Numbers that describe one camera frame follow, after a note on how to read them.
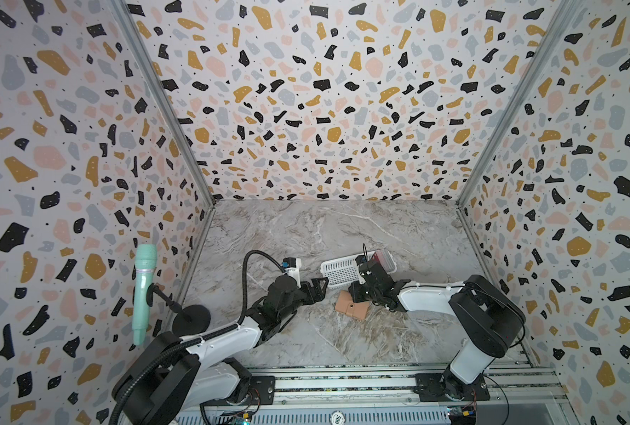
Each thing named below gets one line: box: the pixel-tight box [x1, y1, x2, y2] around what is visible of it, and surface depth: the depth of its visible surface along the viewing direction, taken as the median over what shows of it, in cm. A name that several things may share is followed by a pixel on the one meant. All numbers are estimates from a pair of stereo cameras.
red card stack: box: [373, 249, 395, 274], surface depth 99 cm
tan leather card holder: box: [334, 290, 371, 320], surface depth 90 cm
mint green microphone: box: [132, 243, 158, 347], surface depth 64 cm
